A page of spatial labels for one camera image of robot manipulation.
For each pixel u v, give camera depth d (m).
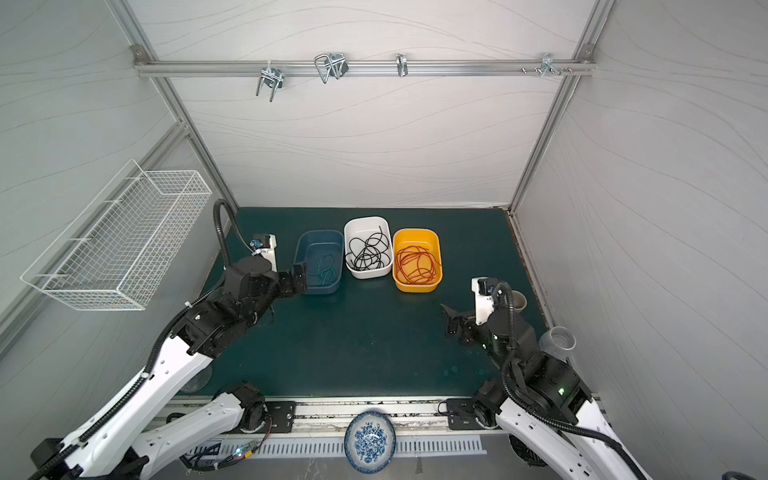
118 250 0.68
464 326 0.57
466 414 0.68
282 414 0.74
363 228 1.09
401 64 0.78
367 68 0.79
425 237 1.07
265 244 0.59
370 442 0.70
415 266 1.02
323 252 1.06
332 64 0.77
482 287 0.56
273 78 0.79
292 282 0.63
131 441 0.40
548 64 0.76
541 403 0.44
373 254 1.05
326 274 0.98
